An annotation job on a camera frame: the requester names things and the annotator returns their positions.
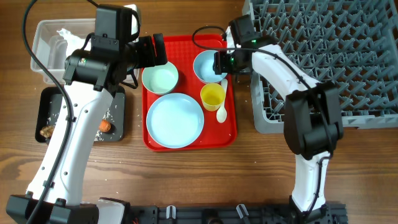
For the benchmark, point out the light blue plate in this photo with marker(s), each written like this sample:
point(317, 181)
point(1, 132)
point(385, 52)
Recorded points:
point(175, 120)

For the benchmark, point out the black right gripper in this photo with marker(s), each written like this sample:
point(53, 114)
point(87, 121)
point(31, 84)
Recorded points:
point(218, 63)

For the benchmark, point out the white napkin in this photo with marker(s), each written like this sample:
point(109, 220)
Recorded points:
point(73, 42)

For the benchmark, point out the yellow plastic cup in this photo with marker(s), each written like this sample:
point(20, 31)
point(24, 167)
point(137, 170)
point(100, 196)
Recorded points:
point(212, 95)

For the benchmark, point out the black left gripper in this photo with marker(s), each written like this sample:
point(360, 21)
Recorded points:
point(147, 58)

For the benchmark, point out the grey dishwasher rack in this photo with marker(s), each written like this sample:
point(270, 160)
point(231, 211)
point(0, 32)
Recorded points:
point(350, 43)

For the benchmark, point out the white plastic spoon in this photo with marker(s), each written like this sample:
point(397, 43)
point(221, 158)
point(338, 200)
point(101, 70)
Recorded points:
point(221, 114)

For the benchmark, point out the orange carrot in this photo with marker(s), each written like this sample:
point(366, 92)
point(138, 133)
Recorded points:
point(105, 126)

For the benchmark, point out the light blue bowl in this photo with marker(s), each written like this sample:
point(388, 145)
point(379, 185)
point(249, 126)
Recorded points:
point(203, 67)

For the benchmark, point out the white rice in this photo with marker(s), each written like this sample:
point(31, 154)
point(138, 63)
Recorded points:
point(114, 114)

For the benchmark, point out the black tray bin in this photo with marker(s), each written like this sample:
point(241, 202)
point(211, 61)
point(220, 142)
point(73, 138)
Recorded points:
point(53, 93)

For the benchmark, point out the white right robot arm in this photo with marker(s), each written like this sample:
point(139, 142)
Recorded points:
point(312, 113)

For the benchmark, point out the mint green bowl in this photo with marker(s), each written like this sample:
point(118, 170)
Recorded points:
point(161, 79)

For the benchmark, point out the red serving tray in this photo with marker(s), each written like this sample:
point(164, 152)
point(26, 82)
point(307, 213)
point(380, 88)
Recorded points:
point(181, 51)

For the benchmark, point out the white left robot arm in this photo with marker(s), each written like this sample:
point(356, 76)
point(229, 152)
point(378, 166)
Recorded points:
point(91, 81)

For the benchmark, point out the brown food scrap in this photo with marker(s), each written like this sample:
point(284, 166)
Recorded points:
point(47, 131)

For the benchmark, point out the clear plastic waste bin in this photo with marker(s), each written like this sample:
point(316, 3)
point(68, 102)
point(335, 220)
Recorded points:
point(50, 48)

